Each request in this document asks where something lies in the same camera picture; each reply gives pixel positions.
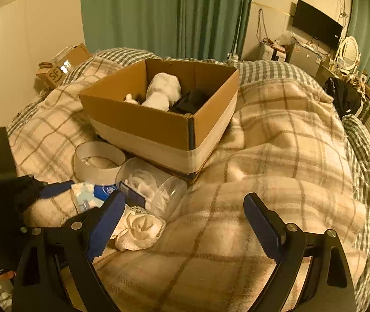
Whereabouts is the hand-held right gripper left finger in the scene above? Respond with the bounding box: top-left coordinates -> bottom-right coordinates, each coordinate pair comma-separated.
12,190 -> 126,312

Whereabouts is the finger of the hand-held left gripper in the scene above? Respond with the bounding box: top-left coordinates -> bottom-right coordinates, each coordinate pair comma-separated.
40,182 -> 73,201

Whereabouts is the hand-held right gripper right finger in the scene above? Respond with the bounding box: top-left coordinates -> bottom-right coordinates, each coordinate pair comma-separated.
243,192 -> 358,312

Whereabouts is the blue and white packet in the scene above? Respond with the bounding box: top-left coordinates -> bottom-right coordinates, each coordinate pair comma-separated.
71,182 -> 120,216

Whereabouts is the large cardboard box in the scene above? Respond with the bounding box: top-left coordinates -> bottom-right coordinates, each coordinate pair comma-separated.
79,57 -> 240,183

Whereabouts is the dark blue small case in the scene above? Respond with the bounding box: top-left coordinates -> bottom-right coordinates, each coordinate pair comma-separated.
119,182 -> 147,209

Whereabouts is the white tape roll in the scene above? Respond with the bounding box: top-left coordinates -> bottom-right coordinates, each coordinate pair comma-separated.
74,141 -> 127,183

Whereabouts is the clear plastic container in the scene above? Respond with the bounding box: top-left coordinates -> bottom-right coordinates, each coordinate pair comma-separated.
115,157 -> 188,219

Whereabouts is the beige plaid blanket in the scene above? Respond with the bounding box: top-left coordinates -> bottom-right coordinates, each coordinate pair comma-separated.
8,55 -> 370,312

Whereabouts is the printed small cardboard box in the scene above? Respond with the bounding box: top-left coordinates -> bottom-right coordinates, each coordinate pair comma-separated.
35,43 -> 91,90

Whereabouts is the white rolled cloth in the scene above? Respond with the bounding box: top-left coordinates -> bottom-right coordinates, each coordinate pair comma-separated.
141,72 -> 182,110

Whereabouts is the black cloth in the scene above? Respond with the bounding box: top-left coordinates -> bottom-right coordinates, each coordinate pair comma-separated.
169,90 -> 212,116

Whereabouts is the black bag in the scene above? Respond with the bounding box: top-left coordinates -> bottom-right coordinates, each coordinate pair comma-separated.
324,77 -> 362,118

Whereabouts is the dark vanity desk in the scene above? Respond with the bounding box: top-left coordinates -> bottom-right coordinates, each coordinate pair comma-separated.
314,56 -> 370,125

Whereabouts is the white small appliance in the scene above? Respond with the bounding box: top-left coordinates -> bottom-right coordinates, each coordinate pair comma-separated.
258,43 -> 274,61

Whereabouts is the grey mini fridge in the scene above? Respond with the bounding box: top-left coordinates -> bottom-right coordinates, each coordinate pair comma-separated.
285,42 -> 323,64

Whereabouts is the white pole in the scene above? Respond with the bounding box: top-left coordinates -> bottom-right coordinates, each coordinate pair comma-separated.
233,16 -> 243,60

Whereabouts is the wide green curtain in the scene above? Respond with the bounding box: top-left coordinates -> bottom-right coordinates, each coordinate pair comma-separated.
79,0 -> 256,61

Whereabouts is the oval white vanity mirror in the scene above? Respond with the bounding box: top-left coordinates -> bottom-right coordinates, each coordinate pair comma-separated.
336,36 -> 359,73

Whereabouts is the hanging wall cable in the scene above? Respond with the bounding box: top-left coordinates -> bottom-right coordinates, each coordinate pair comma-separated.
257,7 -> 267,45

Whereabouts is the black wall television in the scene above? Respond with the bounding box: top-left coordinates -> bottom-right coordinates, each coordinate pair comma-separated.
292,0 -> 343,52

